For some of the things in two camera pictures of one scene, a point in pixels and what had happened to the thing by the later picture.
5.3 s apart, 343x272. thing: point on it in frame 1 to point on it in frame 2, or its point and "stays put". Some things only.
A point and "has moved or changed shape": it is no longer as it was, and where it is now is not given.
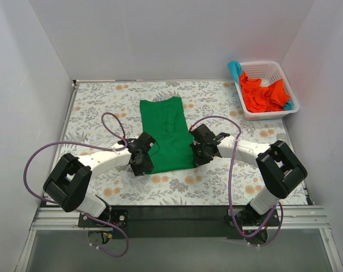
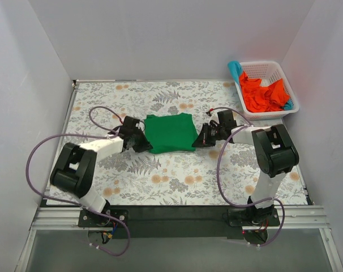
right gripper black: x=200 y=154 to x=207 y=136
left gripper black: x=144 y=163 to x=138 y=140
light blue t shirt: x=236 y=69 stays put
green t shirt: x=164 y=120 has moved or changed shape
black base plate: x=171 y=222 stays put
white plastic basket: x=269 y=73 stays put
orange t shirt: x=260 y=98 stays put
